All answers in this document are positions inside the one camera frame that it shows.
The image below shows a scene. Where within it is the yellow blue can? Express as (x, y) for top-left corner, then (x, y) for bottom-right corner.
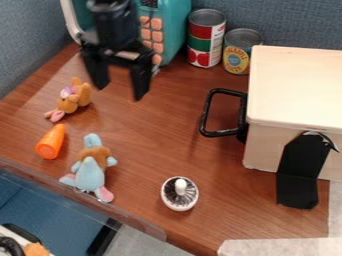
(221, 27), (265, 76)

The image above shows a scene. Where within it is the red green white can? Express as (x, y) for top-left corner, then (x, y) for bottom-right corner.
(185, 8), (229, 70)

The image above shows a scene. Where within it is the teal toy microwave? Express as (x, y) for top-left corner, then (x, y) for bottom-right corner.
(58, 0), (194, 68)

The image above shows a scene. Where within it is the white round toy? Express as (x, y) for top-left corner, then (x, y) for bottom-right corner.
(158, 175), (201, 213)

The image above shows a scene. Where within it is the orange toy carrot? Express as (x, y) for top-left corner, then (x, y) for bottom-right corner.
(33, 122), (69, 161)

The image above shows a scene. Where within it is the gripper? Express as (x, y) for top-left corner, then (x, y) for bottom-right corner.
(78, 29), (157, 103)

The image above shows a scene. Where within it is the blue plush animal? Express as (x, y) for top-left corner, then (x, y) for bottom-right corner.
(57, 132), (121, 204)

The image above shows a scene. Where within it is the brown plush animal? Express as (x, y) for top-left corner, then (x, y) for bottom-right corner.
(42, 76), (94, 124)

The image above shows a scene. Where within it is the cream cabinet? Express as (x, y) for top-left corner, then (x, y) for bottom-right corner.
(241, 44), (342, 183)

